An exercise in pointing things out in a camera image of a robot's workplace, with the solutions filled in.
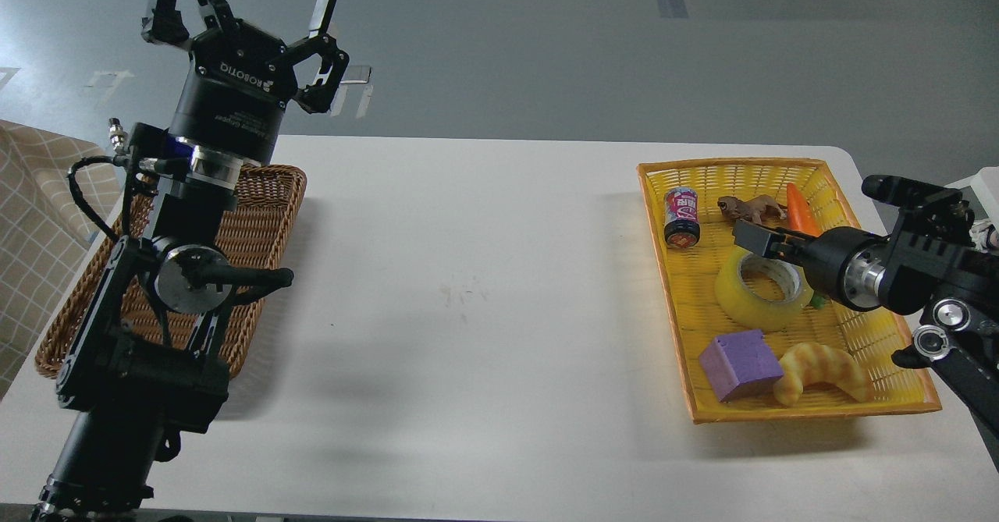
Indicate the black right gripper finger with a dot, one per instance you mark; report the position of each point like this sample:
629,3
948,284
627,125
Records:
779,243

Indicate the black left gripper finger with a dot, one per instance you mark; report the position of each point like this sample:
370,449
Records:
318,96
163,23

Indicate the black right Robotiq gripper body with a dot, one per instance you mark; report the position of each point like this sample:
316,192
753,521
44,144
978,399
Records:
845,264

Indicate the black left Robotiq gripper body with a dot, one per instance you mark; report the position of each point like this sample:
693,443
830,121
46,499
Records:
235,95

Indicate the yellow tape roll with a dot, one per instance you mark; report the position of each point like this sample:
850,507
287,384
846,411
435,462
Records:
749,308

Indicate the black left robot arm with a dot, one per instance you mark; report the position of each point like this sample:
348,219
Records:
145,363

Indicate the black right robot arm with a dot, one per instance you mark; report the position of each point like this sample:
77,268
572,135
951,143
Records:
927,265

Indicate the brown toy lion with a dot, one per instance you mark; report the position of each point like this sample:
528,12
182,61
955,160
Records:
753,210

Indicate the orange toy carrot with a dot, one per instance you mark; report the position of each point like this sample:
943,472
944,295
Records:
801,219

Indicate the small drink can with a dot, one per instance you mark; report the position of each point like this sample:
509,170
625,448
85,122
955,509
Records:
681,218

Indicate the yellow plastic basket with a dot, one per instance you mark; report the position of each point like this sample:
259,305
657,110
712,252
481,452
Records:
708,296

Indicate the toy croissant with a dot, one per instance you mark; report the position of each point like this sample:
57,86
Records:
810,363

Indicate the purple cube block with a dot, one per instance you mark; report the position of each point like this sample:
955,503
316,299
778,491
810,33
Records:
740,365

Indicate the brown wicker basket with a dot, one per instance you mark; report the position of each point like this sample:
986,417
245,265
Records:
255,235

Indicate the beige checkered cloth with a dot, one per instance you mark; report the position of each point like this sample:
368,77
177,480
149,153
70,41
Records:
44,236

